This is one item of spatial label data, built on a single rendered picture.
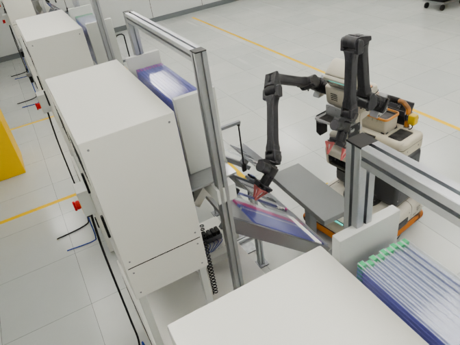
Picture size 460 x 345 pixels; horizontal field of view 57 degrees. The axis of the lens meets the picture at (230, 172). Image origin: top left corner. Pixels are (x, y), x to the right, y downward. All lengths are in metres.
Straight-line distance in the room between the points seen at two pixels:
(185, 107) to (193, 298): 1.06
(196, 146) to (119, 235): 0.43
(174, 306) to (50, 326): 1.27
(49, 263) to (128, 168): 2.39
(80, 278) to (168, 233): 1.92
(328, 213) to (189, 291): 0.96
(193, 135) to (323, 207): 1.29
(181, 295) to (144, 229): 0.75
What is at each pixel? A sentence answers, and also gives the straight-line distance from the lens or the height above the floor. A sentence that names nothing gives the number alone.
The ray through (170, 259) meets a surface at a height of 1.12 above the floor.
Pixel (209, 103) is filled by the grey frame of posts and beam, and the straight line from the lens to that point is 1.41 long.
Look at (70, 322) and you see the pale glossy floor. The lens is 3.24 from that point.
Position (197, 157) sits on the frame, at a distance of 1.64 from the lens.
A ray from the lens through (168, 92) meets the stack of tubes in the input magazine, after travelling 1.72.
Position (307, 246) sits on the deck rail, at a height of 0.82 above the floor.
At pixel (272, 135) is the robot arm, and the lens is 2.27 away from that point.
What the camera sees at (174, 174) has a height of 1.49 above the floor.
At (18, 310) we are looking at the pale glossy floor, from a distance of 3.51.
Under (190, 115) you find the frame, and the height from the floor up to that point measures 1.63.
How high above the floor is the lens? 2.31
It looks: 34 degrees down
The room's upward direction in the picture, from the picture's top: 9 degrees counter-clockwise
